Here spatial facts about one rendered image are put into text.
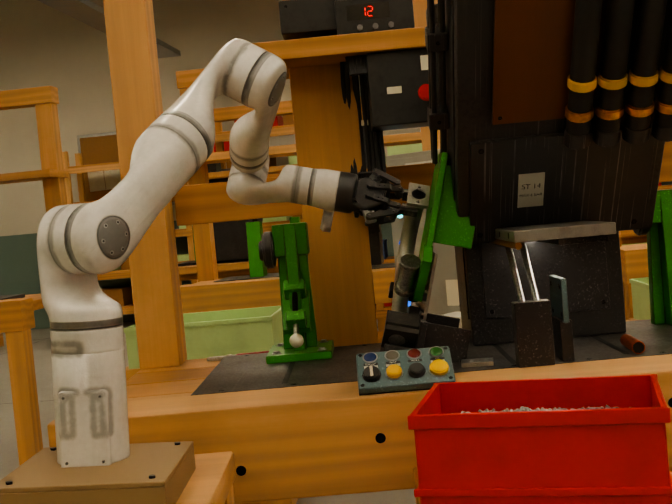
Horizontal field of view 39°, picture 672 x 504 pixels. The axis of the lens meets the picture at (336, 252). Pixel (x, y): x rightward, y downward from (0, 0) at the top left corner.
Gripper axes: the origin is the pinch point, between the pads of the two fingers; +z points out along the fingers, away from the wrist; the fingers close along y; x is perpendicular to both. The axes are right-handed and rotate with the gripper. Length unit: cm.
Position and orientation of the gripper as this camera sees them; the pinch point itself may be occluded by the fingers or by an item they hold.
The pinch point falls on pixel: (411, 203)
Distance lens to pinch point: 177.2
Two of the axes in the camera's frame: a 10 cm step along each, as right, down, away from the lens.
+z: 9.9, 1.6, -0.2
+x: -0.9, 6.5, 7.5
